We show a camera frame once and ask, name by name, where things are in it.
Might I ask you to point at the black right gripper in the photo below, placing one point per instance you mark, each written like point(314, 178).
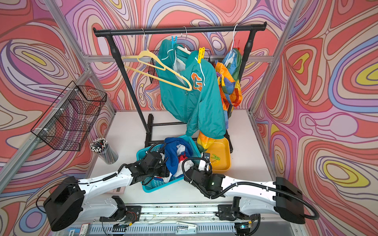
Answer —
point(208, 174)

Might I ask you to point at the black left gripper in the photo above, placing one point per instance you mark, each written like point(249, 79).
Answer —
point(166, 172)

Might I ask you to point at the green clothespin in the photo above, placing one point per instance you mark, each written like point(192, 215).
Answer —
point(215, 157)

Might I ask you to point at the blue white red jacket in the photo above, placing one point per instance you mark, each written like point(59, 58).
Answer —
point(175, 151)

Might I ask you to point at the teal green jacket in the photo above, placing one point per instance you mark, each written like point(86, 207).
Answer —
point(189, 91)

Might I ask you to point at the wooden hanger gold hook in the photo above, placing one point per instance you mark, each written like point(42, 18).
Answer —
point(162, 67)

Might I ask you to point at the silver hook hanger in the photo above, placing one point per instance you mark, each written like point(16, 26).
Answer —
point(185, 49)

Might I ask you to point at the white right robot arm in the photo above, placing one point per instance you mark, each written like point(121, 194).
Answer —
point(275, 197)

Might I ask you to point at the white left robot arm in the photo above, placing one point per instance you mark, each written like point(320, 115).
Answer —
point(73, 199)

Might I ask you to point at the yellow plastic tray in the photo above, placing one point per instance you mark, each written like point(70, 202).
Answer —
point(221, 148)

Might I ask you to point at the teal plastic basket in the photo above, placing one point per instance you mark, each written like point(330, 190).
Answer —
point(156, 183)

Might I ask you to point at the pink calculator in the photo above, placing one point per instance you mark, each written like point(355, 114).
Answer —
point(119, 190)

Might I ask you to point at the cup of pencils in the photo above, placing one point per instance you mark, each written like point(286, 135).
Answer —
point(104, 150)

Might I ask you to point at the multicolour patchwork jacket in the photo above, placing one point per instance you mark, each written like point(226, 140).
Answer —
point(230, 82)

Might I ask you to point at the small black wire basket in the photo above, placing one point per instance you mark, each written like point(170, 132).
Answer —
point(152, 72)

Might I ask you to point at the white wire hanger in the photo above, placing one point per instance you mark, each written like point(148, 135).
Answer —
point(232, 44)

